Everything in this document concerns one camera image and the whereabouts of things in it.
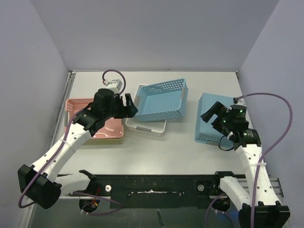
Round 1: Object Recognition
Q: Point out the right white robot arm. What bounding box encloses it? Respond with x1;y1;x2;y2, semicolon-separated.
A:
201;102;290;228

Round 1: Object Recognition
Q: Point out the yellow plastic basket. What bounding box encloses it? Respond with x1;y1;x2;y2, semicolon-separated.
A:
64;114;125;146

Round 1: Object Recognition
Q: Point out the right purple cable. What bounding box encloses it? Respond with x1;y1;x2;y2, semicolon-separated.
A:
206;92;295;227

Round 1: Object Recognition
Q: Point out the white plastic basket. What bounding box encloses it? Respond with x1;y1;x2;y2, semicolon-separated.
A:
124;84;167;138

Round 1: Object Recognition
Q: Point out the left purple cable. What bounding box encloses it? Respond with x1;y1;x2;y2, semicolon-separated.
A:
18;69;126;216

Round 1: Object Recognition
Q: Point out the black mounting base plate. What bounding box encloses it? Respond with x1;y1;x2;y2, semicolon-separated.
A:
85;173;224;209

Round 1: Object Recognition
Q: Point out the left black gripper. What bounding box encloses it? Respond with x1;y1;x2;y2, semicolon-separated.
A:
103;93;137;120

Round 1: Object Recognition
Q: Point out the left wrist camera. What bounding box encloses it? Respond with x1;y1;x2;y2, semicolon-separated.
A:
104;79;123;94

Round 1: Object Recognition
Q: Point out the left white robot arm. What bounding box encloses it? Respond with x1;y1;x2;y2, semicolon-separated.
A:
18;88;138;209

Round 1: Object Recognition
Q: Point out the purple cable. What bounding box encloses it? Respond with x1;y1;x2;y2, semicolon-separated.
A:
206;92;295;227
18;69;126;216

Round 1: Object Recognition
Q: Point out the blue plastic basket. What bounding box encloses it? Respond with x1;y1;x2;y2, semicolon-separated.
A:
194;93;234;146
134;78;188;122

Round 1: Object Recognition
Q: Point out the pink plastic basket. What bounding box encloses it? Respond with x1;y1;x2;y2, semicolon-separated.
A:
65;98;125;139

